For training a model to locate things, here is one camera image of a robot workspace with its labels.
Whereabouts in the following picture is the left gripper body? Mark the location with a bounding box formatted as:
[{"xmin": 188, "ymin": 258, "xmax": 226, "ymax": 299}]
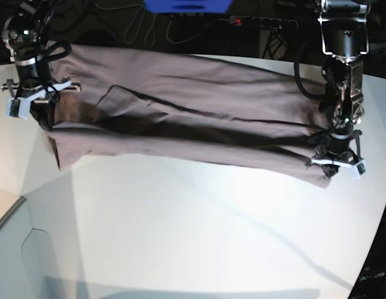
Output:
[{"xmin": 306, "ymin": 130, "xmax": 363, "ymax": 170}]

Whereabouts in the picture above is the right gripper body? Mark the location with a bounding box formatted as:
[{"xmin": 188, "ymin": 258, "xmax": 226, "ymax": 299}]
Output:
[{"xmin": 0, "ymin": 78, "xmax": 82, "ymax": 107}]

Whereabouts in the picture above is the mauve t-shirt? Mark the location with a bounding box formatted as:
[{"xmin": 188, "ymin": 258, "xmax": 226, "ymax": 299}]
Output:
[{"xmin": 47, "ymin": 45, "xmax": 331, "ymax": 187}]

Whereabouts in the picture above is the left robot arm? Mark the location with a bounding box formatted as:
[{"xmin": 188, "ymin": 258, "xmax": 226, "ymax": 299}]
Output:
[{"xmin": 294, "ymin": 1, "xmax": 370, "ymax": 178}]

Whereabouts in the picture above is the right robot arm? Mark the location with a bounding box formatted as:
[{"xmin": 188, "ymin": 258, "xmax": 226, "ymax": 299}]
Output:
[{"xmin": 1, "ymin": 1, "xmax": 81, "ymax": 131}]

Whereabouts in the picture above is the blue box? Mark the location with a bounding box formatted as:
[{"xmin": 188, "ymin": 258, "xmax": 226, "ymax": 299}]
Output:
[{"xmin": 144, "ymin": 0, "xmax": 233, "ymax": 14}]

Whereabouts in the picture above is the power strip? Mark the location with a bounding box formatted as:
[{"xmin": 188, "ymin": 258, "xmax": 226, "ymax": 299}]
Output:
[{"xmin": 228, "ymin": 16, "xmax": 299, "ymax": 30}]

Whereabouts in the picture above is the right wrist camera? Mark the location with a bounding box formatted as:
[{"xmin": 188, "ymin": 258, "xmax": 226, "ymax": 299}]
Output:
[{"xmin": 6, "ymin": 98, "xmax": 31, "ymax": 119}]

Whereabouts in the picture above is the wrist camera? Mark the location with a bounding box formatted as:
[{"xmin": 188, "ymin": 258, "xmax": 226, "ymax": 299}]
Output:
[
  {"xmin": 351, "ymin": 159, "xmax": 367, "ymax": 179},
  {"xmin": 6, "ymin": 98, "xmax": 31, "ymax": 119}
]

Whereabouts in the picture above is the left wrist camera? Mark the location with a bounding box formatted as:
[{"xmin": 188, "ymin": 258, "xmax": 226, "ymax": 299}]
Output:
[{"xmin": 351, "ymin": 159, "xmax": 367, "ymax": 179}]

